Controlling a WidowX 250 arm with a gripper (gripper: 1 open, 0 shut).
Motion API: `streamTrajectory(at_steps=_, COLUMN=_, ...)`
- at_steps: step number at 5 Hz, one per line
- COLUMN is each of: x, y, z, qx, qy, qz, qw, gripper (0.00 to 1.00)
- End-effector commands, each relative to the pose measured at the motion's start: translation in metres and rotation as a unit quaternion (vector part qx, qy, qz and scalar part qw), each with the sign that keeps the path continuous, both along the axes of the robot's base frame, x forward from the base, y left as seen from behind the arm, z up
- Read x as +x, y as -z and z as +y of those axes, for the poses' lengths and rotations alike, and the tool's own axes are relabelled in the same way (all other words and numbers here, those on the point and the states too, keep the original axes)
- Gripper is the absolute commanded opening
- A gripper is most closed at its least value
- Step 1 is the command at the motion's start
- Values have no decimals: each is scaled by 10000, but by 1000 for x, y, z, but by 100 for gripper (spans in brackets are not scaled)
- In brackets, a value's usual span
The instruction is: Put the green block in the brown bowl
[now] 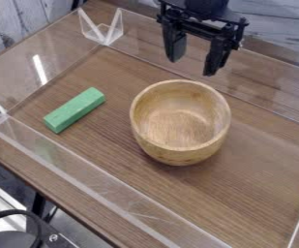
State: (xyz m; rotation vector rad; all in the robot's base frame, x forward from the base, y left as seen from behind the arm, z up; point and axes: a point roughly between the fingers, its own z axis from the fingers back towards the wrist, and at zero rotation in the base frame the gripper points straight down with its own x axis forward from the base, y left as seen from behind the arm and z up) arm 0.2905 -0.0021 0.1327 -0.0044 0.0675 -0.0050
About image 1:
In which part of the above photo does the black table leg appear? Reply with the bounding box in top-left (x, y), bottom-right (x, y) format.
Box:
top-left (31, 193), bottom-right (47, 217)

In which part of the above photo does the clear acrylic tray wall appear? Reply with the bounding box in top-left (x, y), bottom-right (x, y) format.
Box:
top-left (0, 2), bottom-right (299, 248)

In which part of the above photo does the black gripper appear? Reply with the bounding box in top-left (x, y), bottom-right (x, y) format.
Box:
top-left (157, 0), bottom-right (249, 77)

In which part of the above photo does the green rectangular block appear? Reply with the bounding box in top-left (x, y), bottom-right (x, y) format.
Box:
top-left (43, 87), bottom-right (106, 134)

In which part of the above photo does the black cable loop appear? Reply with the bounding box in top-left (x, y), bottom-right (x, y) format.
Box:
top-left (0, 208), bottom-right (45, 248)

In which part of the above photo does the brown wooden bowl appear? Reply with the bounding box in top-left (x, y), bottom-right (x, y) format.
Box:
top-left (130, 79), bottom-right (233, 167)

